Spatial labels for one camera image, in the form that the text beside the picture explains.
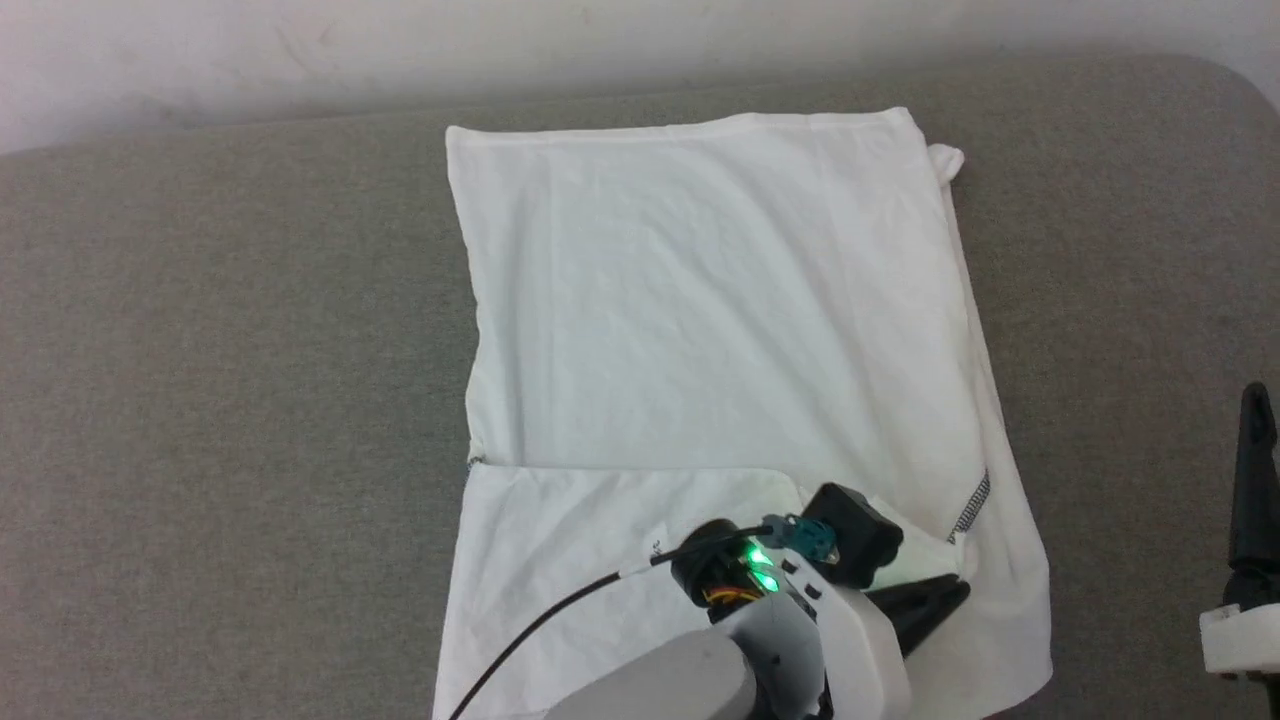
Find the grey fabric sofa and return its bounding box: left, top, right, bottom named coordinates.
left=0, top=55, right=1280, bottom=720

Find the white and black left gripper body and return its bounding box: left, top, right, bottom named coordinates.
left=672, top=522, right=911, bottom=720

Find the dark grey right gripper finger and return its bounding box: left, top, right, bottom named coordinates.
left=1228, top=383, right=1280, bottom=609

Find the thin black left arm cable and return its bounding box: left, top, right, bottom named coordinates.
left=448, top=527, right=776, bottom=720

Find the white garment with grey stitching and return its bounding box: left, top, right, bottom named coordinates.
left=432, top=107, right=1053, bottom=720

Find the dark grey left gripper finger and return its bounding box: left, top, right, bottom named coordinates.
left=865, top=578, right=971, bottom=656

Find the teal left cable connector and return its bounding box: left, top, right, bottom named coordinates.
left=765, top=513, right=841, bottom=563

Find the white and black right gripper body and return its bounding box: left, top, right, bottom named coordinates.
left=1200, top=603, right=1280, bottom=681

